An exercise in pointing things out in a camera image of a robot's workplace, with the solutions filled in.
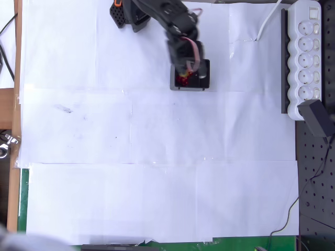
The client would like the black perforated pegboard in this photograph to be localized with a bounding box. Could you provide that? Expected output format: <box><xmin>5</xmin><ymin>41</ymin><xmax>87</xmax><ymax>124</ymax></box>
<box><xmin>295</xmin><ymin>0</ymin><xmax>335</xmax><ymax>251</ymax></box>

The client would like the metal clamp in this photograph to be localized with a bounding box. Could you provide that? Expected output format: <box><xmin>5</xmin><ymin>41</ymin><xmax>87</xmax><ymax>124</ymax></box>
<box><xmin>0</xmin><ymin>133</ymin><xmax>21</xmax><ymax>159</ymax></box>

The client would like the white power strip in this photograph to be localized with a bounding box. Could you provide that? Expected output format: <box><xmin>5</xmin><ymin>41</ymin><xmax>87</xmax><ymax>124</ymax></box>
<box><xmin>287</xmin><ymin>0</ymin><xmax>322</xmax><ymax>121</ymax></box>

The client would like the green cutting mat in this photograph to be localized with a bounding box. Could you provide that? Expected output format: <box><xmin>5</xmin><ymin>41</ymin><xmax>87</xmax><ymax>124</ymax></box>
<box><xmin>17</xmin><ymin>168</ymin><xmax>298</xmax><ymax>251</ymax></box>

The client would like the blurred grey object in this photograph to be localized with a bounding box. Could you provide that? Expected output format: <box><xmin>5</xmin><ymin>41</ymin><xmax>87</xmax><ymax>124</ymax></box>
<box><xmin>0</xmin><ymin>223</ymin><xmax>73</xmax><ymax>251</ymax></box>

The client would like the black square bin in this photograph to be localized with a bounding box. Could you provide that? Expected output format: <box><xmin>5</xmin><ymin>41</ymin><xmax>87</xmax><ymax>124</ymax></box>
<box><xmin>169</xmin><ymin>59</ymin><xmax>211</xmax><ymax>92</ymax></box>

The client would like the white paper table cover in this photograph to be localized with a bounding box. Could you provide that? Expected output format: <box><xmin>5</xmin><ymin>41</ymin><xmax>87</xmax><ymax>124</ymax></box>
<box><xmin>17</xmin><ymin>0</ymin><xmax>300</xmax><ymax>246</ymax></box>

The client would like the white power cable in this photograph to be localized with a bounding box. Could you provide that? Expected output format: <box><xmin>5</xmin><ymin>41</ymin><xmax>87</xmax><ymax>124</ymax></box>
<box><xmin>255</xmin><ymin>0</ymin><xmax>283</xmax><ymax>42</ymax></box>

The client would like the black power adapter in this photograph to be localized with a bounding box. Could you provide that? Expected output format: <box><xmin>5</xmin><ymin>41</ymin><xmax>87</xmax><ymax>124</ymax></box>
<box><xmin>297</xmin><ymin>99</ymin><xmax>332</xmax><ymax>138</ymax></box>

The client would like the black flat device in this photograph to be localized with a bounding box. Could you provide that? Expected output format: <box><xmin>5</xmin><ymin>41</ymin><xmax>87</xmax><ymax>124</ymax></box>
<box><xmin>80</xmin><ymin>243</ymin><xmax>160</xmax><ymax>251</ymax></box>

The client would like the thin black adapter cable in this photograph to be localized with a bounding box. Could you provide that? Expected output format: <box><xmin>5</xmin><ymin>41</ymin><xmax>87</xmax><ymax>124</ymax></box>
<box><xmin>266</xmin><ymin>135</ymin><xmax>333</xmax><ymax>251</ymax></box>

